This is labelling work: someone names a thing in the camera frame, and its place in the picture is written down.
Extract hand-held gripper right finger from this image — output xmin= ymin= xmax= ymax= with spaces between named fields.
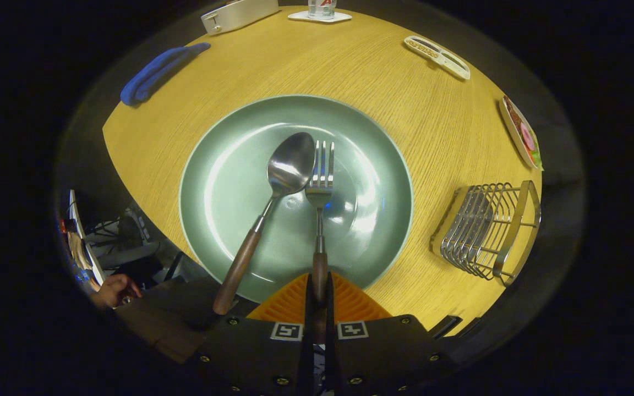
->
xmin=326 ymin=272 xmax=456 ymax=396

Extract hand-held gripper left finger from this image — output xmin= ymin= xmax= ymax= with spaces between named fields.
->
xmin=184 ymin=273 xmax=315 ymax=396

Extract fork with wooden handle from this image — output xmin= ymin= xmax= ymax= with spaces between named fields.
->
xmin=304 ymin=140 xmax=336 ymax=345

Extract spoon with wooden handle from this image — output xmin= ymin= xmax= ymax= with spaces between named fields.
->
xmin=212 ymin=131 xmax=316 ymax=316

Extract person's brown trousers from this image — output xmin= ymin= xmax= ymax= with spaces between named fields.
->
xmin=114 ymin=277 xmax=260 ymax=365

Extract pale green plate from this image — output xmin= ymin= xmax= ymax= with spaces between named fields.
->
xmin=178 ymin=95 xmax=414 ymax=304

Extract white side desk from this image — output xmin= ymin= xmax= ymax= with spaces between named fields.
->
xmin=67 ymin=189 xmax=106 ymax=288

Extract white plate with food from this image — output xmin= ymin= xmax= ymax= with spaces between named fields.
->
xmin=499 ymin=95 xmax=544 ymax=172

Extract white divided snack tray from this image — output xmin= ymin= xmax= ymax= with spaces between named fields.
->
xmin=403 ymin=35 xmax=471 ymax=81

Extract blue folded cloth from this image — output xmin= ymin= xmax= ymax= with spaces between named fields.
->
xmin=120 ymin=42 xmax=212 ymax=107

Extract white coaster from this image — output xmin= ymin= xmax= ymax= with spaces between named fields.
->
xmin=287 ymin=10 xmax=353 ymax=24

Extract small white drink bottle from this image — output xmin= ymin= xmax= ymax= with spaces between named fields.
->
xmin=307 ymin=0 xmax=338 ymax=21

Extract white toaster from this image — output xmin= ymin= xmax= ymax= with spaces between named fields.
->
xmin=201 ymin=0 xmax=280 ymax=36

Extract metal wire basket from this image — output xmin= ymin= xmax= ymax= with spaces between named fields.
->
xmin=430 ymin=180 xmax=542 ymax=287

